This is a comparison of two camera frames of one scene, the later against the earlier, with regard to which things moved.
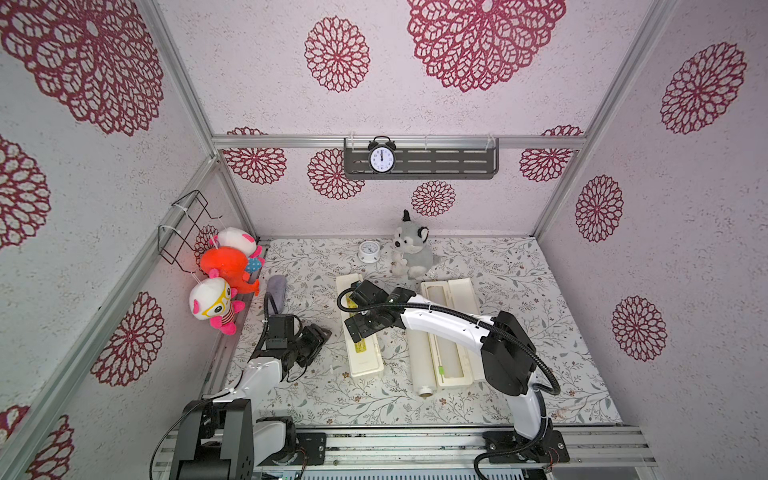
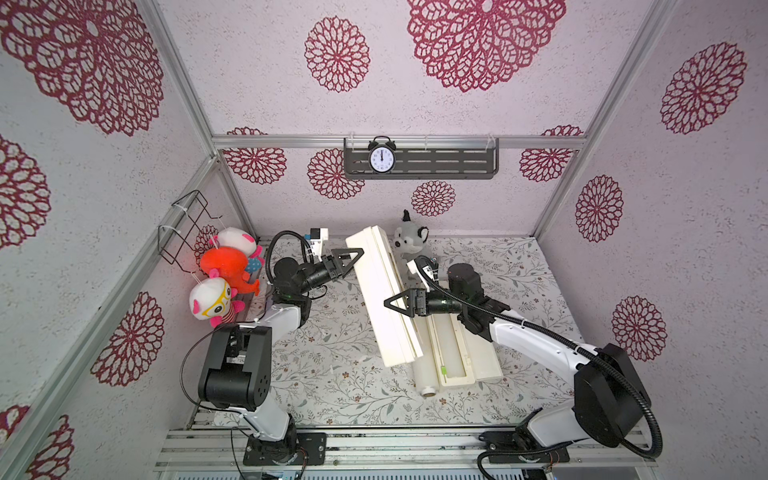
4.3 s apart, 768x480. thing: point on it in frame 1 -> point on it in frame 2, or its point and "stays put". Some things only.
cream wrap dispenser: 365,357 -> 381,280
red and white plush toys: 212,299 stays put
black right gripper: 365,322 -> 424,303
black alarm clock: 381,154 stays put
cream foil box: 452,363 stays put
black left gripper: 317,339 -> 340,271
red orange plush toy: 230,264 stays put
